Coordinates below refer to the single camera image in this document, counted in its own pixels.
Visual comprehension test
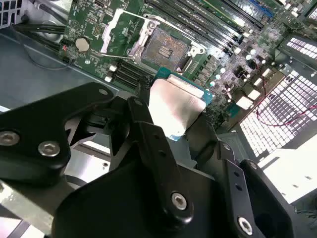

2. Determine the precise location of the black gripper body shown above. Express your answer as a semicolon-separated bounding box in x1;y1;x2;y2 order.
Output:
51;158;231;238

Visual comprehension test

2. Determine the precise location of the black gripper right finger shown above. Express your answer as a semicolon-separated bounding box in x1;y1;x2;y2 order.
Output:
185;113;297;238

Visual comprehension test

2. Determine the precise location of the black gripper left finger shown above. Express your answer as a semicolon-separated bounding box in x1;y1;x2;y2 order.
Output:
0;82;194;224

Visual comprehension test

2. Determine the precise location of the silver CPU chip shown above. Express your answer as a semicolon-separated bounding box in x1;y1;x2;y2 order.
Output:
148;66;215;142

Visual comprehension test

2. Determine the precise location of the metal socket cover frame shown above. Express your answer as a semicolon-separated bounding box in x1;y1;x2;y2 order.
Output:
100;8;152;61

